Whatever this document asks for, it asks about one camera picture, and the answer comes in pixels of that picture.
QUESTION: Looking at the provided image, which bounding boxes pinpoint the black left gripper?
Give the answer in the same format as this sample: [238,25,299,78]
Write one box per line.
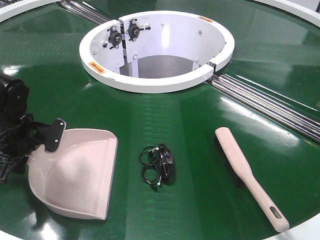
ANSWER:
[0,113,51,184]

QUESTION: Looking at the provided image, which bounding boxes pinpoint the beige plastic dustpan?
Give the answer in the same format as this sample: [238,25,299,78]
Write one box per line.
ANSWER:
[27,128,118,220]

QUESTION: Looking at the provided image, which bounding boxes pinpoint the black cable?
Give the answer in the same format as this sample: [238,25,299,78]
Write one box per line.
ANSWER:
[139,143,176,193]

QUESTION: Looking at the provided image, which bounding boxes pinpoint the beige hand brush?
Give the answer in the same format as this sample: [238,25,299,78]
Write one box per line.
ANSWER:
[215,127,290,233]

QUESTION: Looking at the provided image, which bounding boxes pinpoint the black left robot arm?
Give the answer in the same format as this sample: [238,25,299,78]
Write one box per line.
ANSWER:
[0,73,51,183]

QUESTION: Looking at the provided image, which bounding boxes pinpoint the white outer conveyor rim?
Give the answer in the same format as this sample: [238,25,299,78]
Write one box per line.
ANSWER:
[0,0,320,27]

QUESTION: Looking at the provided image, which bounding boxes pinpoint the chrome roller bars left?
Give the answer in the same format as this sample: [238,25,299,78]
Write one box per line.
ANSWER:
[57,0,111,25]

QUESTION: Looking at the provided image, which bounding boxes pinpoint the chrome roller bars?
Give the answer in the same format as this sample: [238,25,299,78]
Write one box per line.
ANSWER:
[205,74,320,144]
[57,0,111,25]

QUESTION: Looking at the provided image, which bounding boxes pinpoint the chrome roller bars right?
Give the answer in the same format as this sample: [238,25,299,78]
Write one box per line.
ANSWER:
[205,74,320,144]

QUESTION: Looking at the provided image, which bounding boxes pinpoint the white inner conveyor ring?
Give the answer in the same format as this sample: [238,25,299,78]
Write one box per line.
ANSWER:
[79,10,236,94]

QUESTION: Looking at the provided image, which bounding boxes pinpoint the left black bearing mount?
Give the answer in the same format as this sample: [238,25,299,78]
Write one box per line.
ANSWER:
[102,25,122,50]

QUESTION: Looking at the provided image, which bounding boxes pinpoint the black bearing mount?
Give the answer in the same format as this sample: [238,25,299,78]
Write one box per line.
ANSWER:
[102,25,122,50]
[126,19,151,42]

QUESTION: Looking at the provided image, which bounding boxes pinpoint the right black bearing mount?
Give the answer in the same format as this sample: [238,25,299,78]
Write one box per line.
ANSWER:
[126,19,151,42]

